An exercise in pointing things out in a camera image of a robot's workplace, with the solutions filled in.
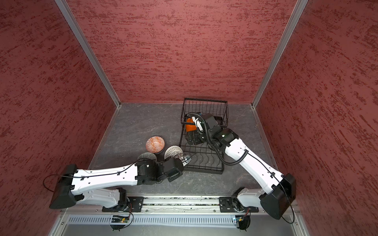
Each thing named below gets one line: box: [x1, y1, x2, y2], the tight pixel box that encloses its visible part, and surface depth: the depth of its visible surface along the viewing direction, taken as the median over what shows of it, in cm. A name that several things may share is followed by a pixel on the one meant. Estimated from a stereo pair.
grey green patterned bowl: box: [137, 151, 158, 161], surface depth 87 cm
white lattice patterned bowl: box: [163, 145, 184, 160], surface depth 81 cm
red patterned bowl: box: [145, 135, 166, 154], surface depth 94 cm
